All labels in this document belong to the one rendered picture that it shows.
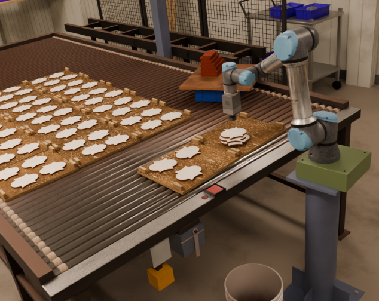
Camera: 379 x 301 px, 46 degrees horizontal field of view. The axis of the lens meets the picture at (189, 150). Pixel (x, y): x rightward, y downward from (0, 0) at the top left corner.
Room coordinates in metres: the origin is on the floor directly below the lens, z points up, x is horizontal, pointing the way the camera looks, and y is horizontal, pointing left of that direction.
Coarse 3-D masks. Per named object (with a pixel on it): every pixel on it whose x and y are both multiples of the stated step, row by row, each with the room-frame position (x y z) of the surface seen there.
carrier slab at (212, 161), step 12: (192, 144) 2.27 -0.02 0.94; (168, 156) 2.15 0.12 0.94; (204, 156) 2.10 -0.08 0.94; (216, 156) 2.09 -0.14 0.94; (228, 156) 2.07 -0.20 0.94; (180, 168) 2.01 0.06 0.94; (204, 168) 1.98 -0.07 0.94; (216, 168) 1.96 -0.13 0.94; (156, 180) 1.93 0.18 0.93; (168, 180) 1.91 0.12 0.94; (204, 180) 1.88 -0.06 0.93; (180, 192) 1.80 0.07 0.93
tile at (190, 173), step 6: (186, 168) 1.98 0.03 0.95; (192, 168) 1.97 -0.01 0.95; (198, 168) 1.97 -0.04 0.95; (180, 174) 1.93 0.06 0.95; (186, 174) 1.92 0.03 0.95; (192, 174) 1.92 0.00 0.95; (198, 174) 1.91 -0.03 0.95; (180, 180) 1.89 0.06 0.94; (186, 180) 1.88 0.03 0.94; (192, 180) 1.87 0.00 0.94
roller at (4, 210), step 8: (248, 96) 2.92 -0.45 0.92; (216, 112) 2.72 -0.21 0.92; (200, 120) 2.63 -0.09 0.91; (184, 128) 2.54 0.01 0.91; (160, 136) 2.45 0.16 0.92; (168, 136) 2.46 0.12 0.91; (144, 144) 2.38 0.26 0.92; (152, 144) 2.39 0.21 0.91; (128, 152) 2.30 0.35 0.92; (112, 160) 2.23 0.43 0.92; (96, 168) 2.16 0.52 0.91; (80, 176) 2.10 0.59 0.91; (64, 184) 2.04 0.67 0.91; (40, 192) 1.97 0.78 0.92; (48, 192) 1.98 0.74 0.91; (24, 200) 1.91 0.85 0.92; (32, 200) 1.92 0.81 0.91; (8, 208) 1.86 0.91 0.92
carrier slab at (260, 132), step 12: (240, 120) 2.51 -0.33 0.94; (252, 120) 2.49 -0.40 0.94; (216, 132) 2.38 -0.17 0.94; (252, 132) 2.32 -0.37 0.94; (264, 132) 2.31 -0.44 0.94; (276, 132) 2.29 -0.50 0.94; (204, 144) 2.26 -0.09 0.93; (216, 144) 2.23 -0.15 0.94; (252, 144) 2.18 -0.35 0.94; (240, 156) 2.06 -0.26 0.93
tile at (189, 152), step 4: (184, 148) 2.21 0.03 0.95; (188, 148) 2.20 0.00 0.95; (192, 148) 2.19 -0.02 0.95; (196, 148) 2.19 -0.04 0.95; (176, 152) 2.17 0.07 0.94; (180, 152) 2.16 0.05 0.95; (184, 152) 2.16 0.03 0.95; (188, 152) 2.15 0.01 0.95; (192, 152) 2.15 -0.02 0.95; (196, 152) 2.14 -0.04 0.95; (200, 152) 2.14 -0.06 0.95; (176, 156) 2.12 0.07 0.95; (180, 156) 2.12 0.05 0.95; (184, 156) 2.11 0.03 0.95; (188, 156) 2.11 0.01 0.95; (192, 156) 2.11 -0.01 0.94
